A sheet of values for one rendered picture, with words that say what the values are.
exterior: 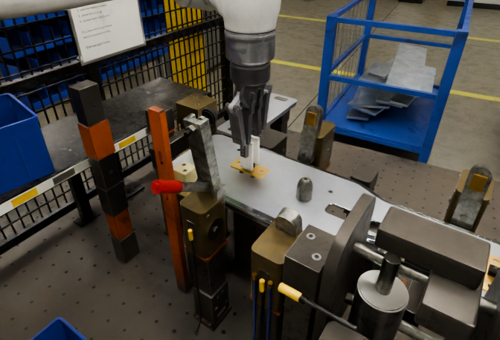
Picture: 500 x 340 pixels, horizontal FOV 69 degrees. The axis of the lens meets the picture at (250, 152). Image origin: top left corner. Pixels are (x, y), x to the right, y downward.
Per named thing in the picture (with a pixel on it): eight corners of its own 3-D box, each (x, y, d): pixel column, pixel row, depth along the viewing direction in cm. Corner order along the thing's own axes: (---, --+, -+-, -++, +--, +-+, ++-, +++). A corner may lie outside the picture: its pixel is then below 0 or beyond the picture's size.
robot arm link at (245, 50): (213, 29, 63) (215, 62, 66) (257, 38, 59) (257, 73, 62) (243, 18, 69) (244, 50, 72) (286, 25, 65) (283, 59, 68)
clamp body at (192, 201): (233, 310, 87) (228, 195, 68) (206, 344, 80) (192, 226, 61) (211, 297, 90) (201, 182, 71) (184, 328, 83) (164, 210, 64)
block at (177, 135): (199, 214, 114) (190, 131, 98) (171, 238, 106) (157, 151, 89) (192, 210, 116) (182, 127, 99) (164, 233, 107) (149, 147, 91)
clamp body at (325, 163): (327, 220, 113) (342, 120, 94) (309, 244, 104) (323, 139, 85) (307, 212, 116) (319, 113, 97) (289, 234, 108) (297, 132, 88)
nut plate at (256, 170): (270, 170, 80) (271, 166, 79) (261, 178, 77) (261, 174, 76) (239, 158, 84) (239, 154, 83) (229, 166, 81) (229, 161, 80)
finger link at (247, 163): (254, 142, 75) (251, 143, 74) (253, 170, 79) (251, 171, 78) (242, 138, 76) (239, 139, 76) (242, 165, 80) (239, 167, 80)
